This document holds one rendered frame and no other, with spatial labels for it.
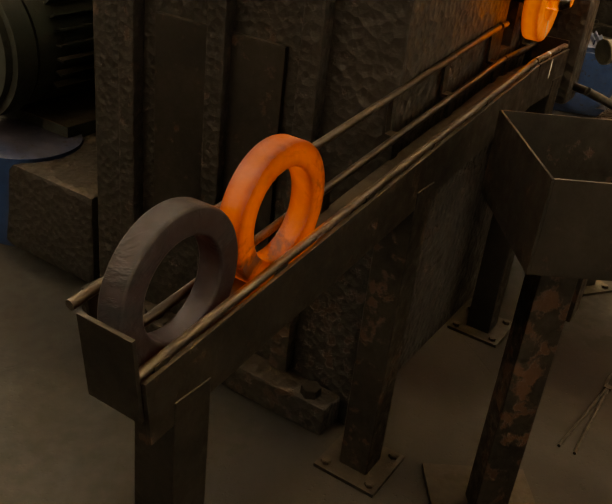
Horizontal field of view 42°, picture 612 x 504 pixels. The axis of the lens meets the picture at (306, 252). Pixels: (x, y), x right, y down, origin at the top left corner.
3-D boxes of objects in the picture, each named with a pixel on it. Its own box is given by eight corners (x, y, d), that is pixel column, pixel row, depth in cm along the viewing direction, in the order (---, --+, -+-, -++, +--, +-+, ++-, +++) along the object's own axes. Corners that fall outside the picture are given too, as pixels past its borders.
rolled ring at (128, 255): (235, 174, 82) (210, 165, 83) (107, 266, 70) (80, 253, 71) (243, 308, 93) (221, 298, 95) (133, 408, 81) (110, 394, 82)
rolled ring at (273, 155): (307, 272, 105) (287, 263, 107) (339, 137, 99) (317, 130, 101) (224, 302, 89) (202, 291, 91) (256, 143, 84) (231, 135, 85)
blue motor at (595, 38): (538, 115, 362) (558, 40, 345) (536, 83, 411) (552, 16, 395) (607, 127, 357) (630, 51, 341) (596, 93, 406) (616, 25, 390)
